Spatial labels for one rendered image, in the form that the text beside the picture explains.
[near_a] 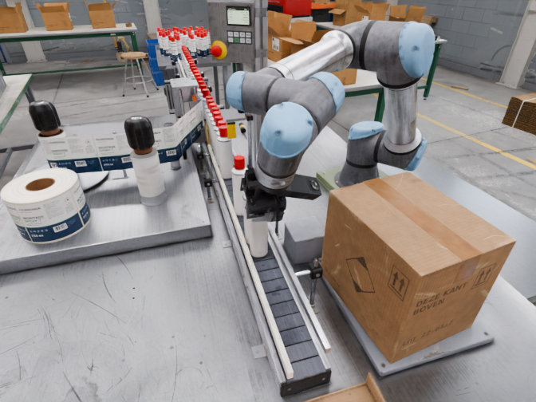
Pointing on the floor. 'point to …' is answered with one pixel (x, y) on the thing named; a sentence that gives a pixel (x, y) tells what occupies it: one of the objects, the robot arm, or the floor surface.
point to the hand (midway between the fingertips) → (269, 215)
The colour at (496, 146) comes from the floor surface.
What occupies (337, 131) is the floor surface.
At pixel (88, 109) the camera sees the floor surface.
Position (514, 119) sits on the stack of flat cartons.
